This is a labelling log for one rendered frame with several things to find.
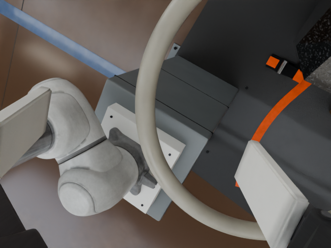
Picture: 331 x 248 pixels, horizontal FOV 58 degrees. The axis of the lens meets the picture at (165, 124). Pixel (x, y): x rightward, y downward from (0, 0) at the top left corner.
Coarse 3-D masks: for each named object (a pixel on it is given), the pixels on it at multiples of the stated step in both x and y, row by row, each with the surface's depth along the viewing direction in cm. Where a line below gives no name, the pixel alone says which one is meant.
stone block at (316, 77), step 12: (324, 0) 112; (312, 12) 128; (324, 12) 87; (312, 24) 96; (324, 24) 86; (300, 36) 106; (312, 36) 92; (324, 36) 87; (300, 48) 98; (312, 48) 92; (324, 48) 87; (300, 60) 99; (312, 60) 93; (324, 60) 88; (312, 72) 94; (324, 72) 91; (324, 84) 95
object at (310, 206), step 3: (306, 198) 15; (309, 201) 15; (309, 204) 15; (309, 207) 15; (312, 207) 15; (306, 210) 14; (309, 210) 14; (306, 213) 14; (303, 216) 14; (306, 216) 14; (300, 219) 14; (303, 219) 13; (300, 222) 14; (300, 225) 14; (297, 228) 14; (294, 234) 14; (291, 240) 14
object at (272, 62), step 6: (270, 60) 153; (276, 60) 152; (282, 60) 151; (270, 66) 154; (276, 66) 153; (282, 66) 150; (288, 66) 149; (294, 66) 148; (282, 72) 151; (288, 72) 149; (294, 72) 148; (300, 72) 146; (294, 78) 148; (300, 78) 147
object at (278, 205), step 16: (256, 144) 19; (256, 160) 18; (272, 160) 17; (240, 176) 20; (256, 176) 17; (272, 176) 16; (256, 192) 17; (272, 192) 15; (288, 192) 14; (256, 208) 16; (272, 208) 15; (288, 208) 14; (304, 208) 13; (272, 224) 14; (288, 224) 14; (272, 240) 14; (288, 240) 14
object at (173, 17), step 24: (192, 0) 39; (168, 24) 40; (144, 72) 42; (144, 96) 43; (144, 120) 44; (144, 144) 45; (168, 168) 48; (168, 192) 48; (192, 216) 50; (216, 216) 51; (264, 240) 53
